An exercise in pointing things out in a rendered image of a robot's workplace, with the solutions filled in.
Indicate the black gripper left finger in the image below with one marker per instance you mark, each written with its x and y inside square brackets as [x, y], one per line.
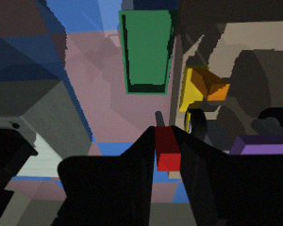
[131, 171]

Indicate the yellow wedge with orange handle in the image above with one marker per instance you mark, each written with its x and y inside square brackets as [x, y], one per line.
[198, 82]

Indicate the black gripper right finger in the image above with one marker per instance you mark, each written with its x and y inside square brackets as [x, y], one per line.
[212, 178]

